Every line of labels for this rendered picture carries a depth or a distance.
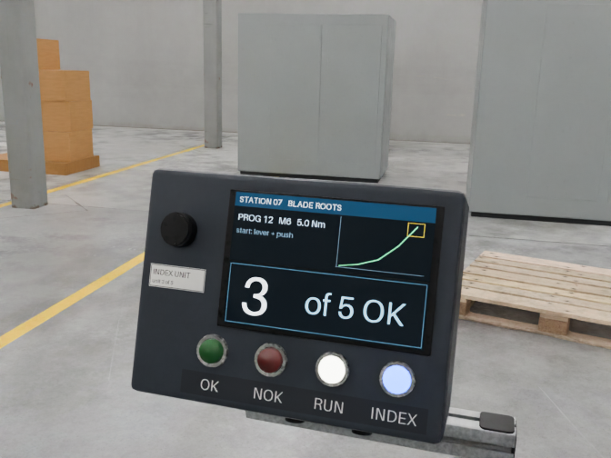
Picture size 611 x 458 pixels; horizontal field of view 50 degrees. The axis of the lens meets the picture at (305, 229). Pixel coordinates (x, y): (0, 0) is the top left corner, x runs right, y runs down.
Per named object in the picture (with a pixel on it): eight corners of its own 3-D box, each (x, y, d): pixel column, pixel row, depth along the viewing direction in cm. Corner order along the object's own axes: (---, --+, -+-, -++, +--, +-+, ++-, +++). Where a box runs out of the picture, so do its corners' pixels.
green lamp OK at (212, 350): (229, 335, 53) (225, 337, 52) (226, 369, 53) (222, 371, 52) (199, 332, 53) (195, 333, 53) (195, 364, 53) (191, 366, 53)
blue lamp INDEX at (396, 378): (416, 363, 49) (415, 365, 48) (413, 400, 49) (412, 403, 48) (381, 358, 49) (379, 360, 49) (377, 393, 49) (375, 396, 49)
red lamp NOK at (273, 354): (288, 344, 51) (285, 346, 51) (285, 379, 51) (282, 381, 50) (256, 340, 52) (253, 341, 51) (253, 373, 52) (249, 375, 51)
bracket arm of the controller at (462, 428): (513, 448, 57) (516, 416, 56) (513, 467, 54) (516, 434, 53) (255, 403, 63) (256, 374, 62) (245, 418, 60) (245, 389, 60)
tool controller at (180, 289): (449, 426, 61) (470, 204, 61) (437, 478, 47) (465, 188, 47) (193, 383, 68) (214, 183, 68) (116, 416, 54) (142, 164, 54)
